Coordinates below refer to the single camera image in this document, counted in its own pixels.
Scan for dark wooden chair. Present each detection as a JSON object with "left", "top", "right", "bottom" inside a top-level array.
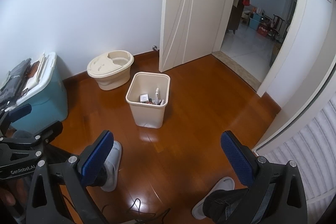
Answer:
[{"left": 268, "top": 14, "right": 284, "bottom": 40}]

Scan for red crate in hallway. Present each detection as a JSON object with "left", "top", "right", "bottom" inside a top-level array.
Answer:
[{"left": 257, "top": 24, "right": 269, "bottom": 37}]

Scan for beige plastic trash bin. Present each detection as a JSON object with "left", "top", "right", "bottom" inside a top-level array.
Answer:
[{"left": 126, "top": 72, "right": 170, "bottom": 128}]

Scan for blue white small box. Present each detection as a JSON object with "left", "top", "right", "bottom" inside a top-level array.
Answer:
[{"left": 139, "top": 94, "right": 150, "bottom": 103}]

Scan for dark trouser leg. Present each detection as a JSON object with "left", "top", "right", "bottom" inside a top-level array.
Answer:
[{"left": 202, "top": 186, "right": 274, "bottom": 224}]

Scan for white pleated bed cover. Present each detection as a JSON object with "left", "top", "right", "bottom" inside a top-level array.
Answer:
[{"left": 262, "top": 96, "right": 336, "bottom": 223}]

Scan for grey left slipper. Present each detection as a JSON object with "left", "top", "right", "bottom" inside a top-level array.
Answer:
[{"left": 101, "top": 140, "right": 122, "bottom": 192}]

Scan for beige foot bath tub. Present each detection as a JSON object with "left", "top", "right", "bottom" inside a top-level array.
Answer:
[{"left": 87, "top": 50, "right": 134, "bottom": 90}]

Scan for grey right slipper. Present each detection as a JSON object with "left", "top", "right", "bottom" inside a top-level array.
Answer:
[{"left": 191, "top": 177, "right": 235, "bottom": 220}]

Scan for white EastBuy carton box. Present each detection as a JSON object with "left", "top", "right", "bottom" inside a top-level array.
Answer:
[{"left": 154, "top": 88, "right": 161, "bottom": 105}]

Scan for black cable on floor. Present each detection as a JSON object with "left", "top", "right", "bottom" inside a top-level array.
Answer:
[{"left": 63, "top": 194, "right": 172, "bottom": 224}]

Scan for teal storage box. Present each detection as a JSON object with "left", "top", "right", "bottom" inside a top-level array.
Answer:
[{"left": 11, "top": 52, "right": 68, "bottom": 133}]

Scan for white bedroom door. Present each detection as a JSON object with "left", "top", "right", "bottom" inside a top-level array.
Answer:
[{"left": 159, "top": 0, "right": 233, "bottom": 72}]

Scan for grey slipper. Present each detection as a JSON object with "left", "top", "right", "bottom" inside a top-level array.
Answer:
[
  {"left": 191, "top": 177, "right": 235, "bottom": 220},
  {"left": 101, "top": 140, "right": 122, "bottom": 192}
]

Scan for black clothes on box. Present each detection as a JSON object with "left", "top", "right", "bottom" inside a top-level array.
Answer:
[{"left": 1, "top": 58, "right": 31, "bottom": 110}]

